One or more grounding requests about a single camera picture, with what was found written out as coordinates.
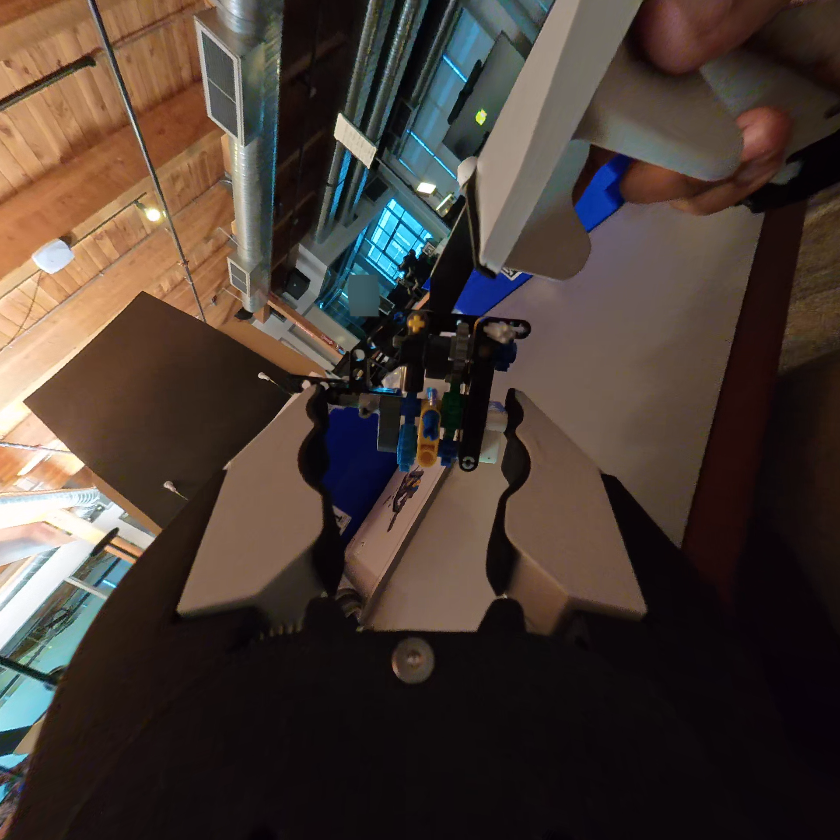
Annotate white hanging sign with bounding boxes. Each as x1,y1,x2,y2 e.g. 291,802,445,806
333,113,379,166

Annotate large window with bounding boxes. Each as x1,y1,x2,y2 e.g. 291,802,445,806
361,198,434,280

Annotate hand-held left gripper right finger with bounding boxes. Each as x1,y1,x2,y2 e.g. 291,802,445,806
484,387,648,636

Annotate black ceiling pipe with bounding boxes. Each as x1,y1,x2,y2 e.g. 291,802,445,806
0,56,97,111

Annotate lego technic model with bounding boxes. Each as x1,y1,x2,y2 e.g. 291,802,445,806
308,311,532,473

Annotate blue plastic bin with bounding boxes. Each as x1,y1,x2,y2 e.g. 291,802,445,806
453,154,624,317
327,406,401,546

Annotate silver flexible duct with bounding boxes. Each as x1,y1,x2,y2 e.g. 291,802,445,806
0,487,101,526

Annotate lego instruction booklet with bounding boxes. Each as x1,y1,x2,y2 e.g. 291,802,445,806
344,453,503,631

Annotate black flat panel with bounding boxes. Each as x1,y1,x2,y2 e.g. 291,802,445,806
25,292,349,526

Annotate person's right hand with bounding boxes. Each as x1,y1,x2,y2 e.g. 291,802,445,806
571,0,795,217

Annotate white round ceiling device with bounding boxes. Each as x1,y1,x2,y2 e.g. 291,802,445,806
31,238,74,274

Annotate grey ceiling pipes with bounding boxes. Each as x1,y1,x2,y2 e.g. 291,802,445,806
315,0,421,244

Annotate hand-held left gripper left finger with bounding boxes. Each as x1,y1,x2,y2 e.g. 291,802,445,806
176,385,347,623

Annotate silver air duct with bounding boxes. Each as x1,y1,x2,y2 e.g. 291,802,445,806
193,0,284,316

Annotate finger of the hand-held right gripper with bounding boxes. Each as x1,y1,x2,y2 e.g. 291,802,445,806
427,157,491,322
476,0,746,282

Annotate thin ceiling cable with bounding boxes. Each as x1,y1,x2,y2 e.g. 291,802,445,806
87,0,208,324

